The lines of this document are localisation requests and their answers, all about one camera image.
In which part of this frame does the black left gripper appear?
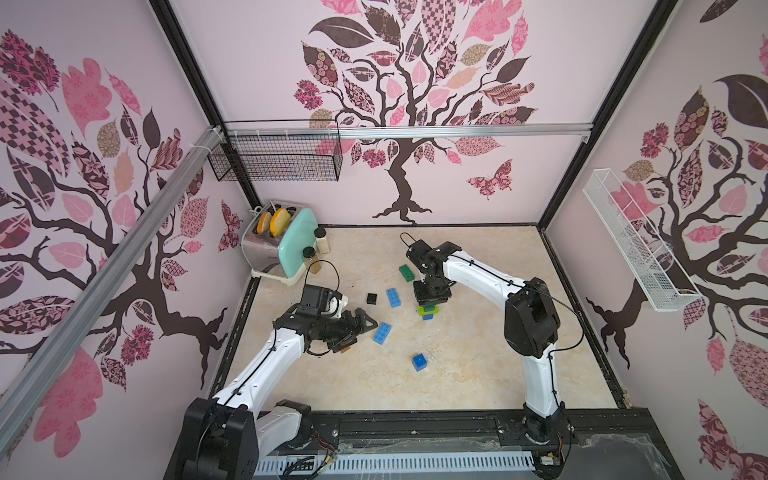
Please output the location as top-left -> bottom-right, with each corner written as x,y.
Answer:
315,308 -> 376,353

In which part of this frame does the lime green lego brick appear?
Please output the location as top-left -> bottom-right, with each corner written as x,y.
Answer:
418,306 -> 439,316

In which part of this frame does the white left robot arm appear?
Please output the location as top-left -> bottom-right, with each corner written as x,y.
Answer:
164,285 -> 379,479

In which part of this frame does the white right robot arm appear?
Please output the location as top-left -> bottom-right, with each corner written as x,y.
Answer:
406,240 -> 567,445

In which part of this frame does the small dark green lego brick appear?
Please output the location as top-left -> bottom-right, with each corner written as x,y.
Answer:
398,265 -> 415,282

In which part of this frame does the light blue long lego brick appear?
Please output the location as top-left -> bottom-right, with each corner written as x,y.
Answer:
373,322 -> 392,345

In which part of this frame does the blue small lego brick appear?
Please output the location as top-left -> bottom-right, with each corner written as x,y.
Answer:
411,354 -> 428,372

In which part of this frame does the brown spice jar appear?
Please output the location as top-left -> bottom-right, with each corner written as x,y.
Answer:
302,247 -> 323,275

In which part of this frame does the pale spice jar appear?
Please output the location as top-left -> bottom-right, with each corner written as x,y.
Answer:
314,227 -> 331,255

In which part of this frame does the mint green toaster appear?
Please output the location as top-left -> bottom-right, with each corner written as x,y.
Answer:
240,200 -> 319,285

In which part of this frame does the white cable duct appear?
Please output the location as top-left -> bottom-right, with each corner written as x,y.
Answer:
254,451 -> 536,479

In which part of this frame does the white wire shelf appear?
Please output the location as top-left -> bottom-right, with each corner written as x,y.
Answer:
583,168 -> 703,312

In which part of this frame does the black wire basket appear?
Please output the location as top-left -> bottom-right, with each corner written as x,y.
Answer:
208,118 -> 343,182

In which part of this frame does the aluminium rail back wall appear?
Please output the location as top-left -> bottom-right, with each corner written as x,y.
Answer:
228,123 -> 593,139

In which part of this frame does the aluminium rail wall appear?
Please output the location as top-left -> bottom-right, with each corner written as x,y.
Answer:
1,126 -> 223,455
228,123 -> 593,139

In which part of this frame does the aluminium rail left wall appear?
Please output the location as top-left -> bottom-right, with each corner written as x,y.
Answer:
1,126 -> 223,455

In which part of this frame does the black corner frame post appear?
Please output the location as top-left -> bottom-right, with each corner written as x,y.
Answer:
537,0 -> 680,232

